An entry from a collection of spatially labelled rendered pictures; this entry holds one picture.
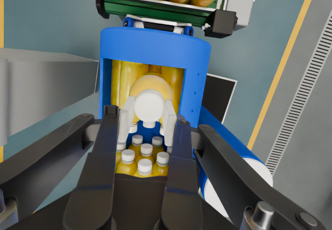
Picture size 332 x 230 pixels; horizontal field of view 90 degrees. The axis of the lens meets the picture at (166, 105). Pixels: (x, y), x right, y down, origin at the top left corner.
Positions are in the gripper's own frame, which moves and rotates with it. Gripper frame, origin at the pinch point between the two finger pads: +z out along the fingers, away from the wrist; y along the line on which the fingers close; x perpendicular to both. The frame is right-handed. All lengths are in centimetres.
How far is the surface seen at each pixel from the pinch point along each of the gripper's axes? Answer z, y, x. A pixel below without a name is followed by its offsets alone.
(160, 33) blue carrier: 15.7, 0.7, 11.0
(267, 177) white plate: 35, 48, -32
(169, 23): 33.9, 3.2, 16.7
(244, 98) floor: 138, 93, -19
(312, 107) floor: 138, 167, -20
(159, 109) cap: 2.5, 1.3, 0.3
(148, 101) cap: 2.5, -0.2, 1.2
